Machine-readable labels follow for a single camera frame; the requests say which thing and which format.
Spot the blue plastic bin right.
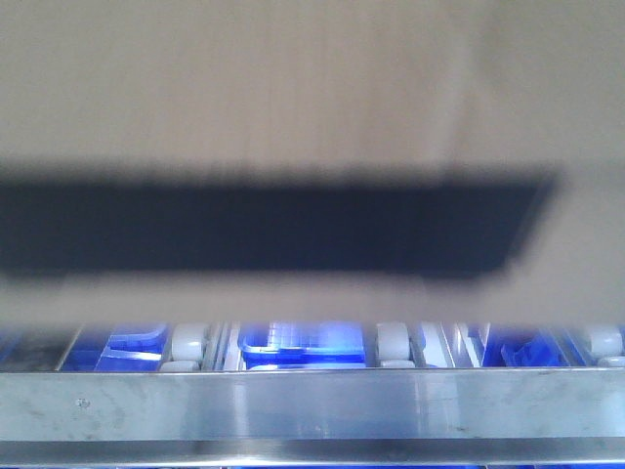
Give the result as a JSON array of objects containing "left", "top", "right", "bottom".
[{"left": 481, "top": 324, "right": 587, "bottom": 367}]

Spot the blue plastic bin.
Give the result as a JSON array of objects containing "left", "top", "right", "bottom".
[
  {"left": 237, "top": 321, "right": 366, "bottom": 369},
  {"left": 61, "top": 322, "right": 169, "bottom": 372},
  {"left": 481, "top": 324, "right": 587, "bottom": 367}
]

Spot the brown cardboard EcoFlow box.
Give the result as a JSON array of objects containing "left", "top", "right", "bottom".
[{"left": 1, "top": 1, "right": 624, "bottom": 323}]

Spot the white roller left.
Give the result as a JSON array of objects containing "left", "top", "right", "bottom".
[{"left": 159, "top": 323, "right": 209, "bottom": 372}]

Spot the white roller middle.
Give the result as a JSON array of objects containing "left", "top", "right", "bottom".
[{"left": 376, "top": 321, "right": 415, "bottom": 368}]

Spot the blue plastic bin left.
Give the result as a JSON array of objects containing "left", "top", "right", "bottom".
[{"left": 61, "top": 322, "right": 169, "bottom": 372}]

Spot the white roller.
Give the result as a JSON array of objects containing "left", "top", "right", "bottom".
[
  {"left": 159, "top": 323, "right": 209, "bottom": 372},
  {"left": 585, "top": 325, "right": 624, "bottom": 367},
  {"left": 376, "top": 321, "right": 415, "bottom": 368}
]

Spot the blue plastic bin middle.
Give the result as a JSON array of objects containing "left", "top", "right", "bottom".
[{"left": 237, "top": 321, "right": 366, "bottom": 369}]

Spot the white roller right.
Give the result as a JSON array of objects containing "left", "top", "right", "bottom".
[{"left": 585, "top": 325, "right": 624, "bottom": 367}]

